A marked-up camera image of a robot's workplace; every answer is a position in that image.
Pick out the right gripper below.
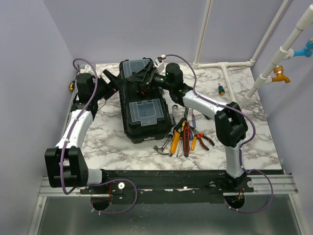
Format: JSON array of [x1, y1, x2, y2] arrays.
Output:
[[127, 63, 173, 95]]

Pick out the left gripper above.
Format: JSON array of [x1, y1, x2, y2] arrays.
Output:
[[92, 70, 127, 101]]

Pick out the black plastic toolbox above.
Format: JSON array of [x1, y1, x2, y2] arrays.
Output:
[[119, 60, 171, 144]]

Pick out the red black utility knife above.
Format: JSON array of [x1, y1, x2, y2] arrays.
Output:
[[183, 122, 190, 157]]

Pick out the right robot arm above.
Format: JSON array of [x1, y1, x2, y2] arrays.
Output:
[[120, 58, 248, 192]]

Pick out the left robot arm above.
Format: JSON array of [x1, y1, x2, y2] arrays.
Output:
[[45, 70, 126, 193]]

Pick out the silver combination ratchet wrench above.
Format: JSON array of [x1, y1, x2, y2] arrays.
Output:
[[167, 104, 178, 140]]

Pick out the red test pen screwdriver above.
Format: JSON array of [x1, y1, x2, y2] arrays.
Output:
[[191, 109, 196, 128]]

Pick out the yellow black pruning shears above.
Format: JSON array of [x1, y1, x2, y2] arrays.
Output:
[[169, 117, 186, 157]]

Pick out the long screwdriver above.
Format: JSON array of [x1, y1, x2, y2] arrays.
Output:
[[176, 137, 182, 157]]

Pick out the claw hammer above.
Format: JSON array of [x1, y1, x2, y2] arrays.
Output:
[[153, 140, 171, 156]]

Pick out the green stubby screwdriver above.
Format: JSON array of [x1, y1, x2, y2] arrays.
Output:
[[218, 83, 225, 95]]

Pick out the orange black pliers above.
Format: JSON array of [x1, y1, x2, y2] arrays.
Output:
[[193, 132, 215, 151]]

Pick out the yellow brass faucet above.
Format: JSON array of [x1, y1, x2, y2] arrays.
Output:
[[272, 66, 290, 83]]

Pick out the blue pipe valve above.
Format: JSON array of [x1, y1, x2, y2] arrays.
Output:
[[293, 38, 313, 58]]

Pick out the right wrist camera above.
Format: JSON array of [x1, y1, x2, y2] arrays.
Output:
[[154, 55, 166, 73]]

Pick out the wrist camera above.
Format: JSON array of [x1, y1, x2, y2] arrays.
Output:
[[76, 64, 92, 73], [154, 55, 166, 73]]

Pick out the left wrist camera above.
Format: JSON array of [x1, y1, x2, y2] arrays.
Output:
[[76, 64, 92, 73]]

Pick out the yellow black screwdriver at wall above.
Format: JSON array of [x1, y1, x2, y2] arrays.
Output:
[[69, 80, 75, 91]]

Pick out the black grey wire stripper pliers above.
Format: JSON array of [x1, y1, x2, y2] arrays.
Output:
[[184, 107, 190, 122]]

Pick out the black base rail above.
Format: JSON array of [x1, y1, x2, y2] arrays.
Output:
[[80, 170, 254, 204]]

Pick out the white pvc pipe frame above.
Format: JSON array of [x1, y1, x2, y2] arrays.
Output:
[[192, 0, 313, 108]]

